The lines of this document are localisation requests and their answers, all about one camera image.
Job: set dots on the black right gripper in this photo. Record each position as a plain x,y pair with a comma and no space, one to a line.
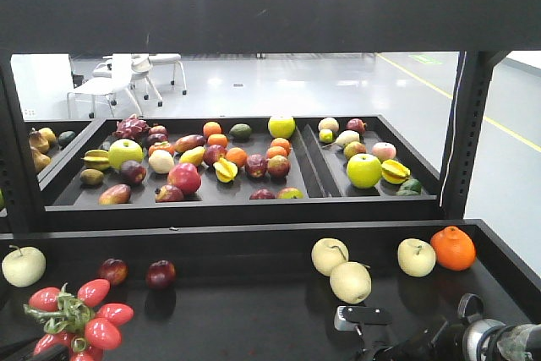
438,340

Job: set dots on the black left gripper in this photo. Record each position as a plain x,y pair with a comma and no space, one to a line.
29,350

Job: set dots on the red cherry tomato bunch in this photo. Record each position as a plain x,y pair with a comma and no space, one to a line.
80,324

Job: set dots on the purple dragon fruit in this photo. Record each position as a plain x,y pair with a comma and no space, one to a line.
133,128

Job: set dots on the pale pear right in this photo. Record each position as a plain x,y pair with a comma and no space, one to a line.
416,257

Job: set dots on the orange tangerine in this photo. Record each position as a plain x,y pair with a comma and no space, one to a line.
454,249

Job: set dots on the pale pear centre front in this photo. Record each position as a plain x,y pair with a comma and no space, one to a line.
351,282

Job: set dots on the dark red plum left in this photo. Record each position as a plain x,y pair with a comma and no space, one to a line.
113,270

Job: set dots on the dark red plum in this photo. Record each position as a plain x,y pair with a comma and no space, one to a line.
160,274
113,270

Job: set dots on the pale pear centre back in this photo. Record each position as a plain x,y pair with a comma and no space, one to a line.
327,253

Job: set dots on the dark produce display stand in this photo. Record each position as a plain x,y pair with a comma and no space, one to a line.
246,287

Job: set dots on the dark red plum right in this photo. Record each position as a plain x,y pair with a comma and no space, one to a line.
160,274

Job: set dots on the yellow starfruit right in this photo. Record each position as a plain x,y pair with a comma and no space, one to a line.
394,172

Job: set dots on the yellow starfruit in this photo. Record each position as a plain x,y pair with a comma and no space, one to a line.
225,170
394,172

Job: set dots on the big green apple right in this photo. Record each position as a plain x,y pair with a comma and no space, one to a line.
364,170

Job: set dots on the big green apple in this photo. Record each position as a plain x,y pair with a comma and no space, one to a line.
364,170
124,150

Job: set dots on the big green apple left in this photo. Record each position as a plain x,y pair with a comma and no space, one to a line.
124,150

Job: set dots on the big red apple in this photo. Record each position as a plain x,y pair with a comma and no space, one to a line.
185,176

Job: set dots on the yellow green apple back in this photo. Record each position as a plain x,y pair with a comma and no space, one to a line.
281,126

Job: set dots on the yellow starfruit centre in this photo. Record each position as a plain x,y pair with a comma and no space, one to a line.
225,170

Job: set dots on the white office chair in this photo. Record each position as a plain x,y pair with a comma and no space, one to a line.
121,76

